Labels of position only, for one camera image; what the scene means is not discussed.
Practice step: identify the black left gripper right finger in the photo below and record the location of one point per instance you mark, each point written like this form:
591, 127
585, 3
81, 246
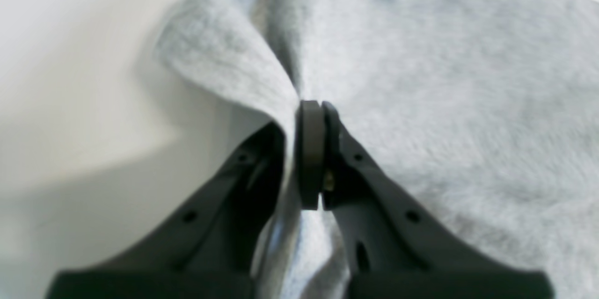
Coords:
395, 249

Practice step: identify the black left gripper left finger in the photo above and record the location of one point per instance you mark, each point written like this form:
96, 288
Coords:
204, 250

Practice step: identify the grey T-shirt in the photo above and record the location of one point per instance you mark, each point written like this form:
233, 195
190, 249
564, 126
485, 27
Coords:
486, 111

